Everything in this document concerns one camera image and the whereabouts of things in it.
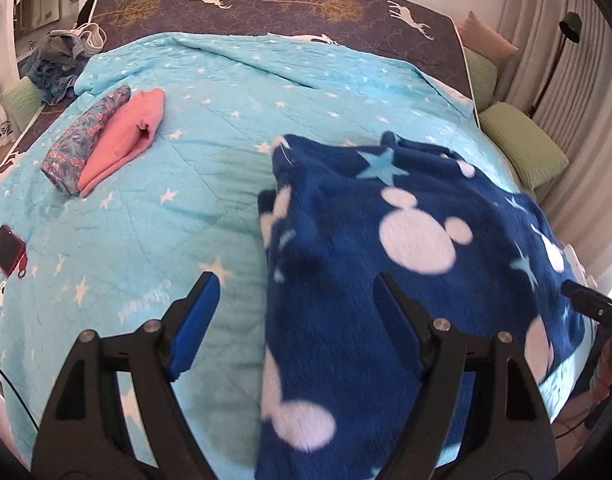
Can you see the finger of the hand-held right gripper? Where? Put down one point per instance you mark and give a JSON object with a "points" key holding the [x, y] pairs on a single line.
{"points": [[586, 302]]}

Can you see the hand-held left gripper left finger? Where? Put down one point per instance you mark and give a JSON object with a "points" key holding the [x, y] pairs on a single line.
{"points": [[196, 320]]}

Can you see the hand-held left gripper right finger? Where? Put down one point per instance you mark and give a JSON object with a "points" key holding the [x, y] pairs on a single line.
{"points": [[401, 310]]}

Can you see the dark blue fleece garment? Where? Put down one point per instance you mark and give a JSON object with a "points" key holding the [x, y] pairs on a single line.
{"points": [[386, 270]]}

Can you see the pile of grey blue clothes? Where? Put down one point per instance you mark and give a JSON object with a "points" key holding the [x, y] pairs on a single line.
{"points": [[56, 65]]}

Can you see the light blue star blanket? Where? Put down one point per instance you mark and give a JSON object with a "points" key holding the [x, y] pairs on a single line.
{"points": [[186, 170]]}

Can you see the green textured pillow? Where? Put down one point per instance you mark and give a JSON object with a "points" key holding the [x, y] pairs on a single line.
{"points": [[523, 142], [23, 102], [482, 80]]}

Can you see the white pleated curtain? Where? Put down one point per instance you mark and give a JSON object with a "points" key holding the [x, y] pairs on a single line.
{"points": [[576, 110]]}

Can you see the folded pink garment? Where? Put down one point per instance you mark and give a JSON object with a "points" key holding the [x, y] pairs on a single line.
{"points": [[128, 135]]}

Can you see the red phone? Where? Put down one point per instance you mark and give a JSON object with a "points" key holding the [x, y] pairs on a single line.
{"points": [[7, 250]]}

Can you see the folded floral garment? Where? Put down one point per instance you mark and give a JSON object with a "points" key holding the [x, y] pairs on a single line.
{"points": [[83, 142]]}

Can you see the black floor lamp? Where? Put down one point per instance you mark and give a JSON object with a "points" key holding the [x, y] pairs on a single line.
{"points": [[561, 40]]}

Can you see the pink pillow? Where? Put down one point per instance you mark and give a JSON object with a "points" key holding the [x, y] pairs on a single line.
{"points": [[483, 35]]}

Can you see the dark printed mattress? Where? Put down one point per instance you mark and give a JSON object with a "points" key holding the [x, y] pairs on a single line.
{"points": [[286, 2]]}

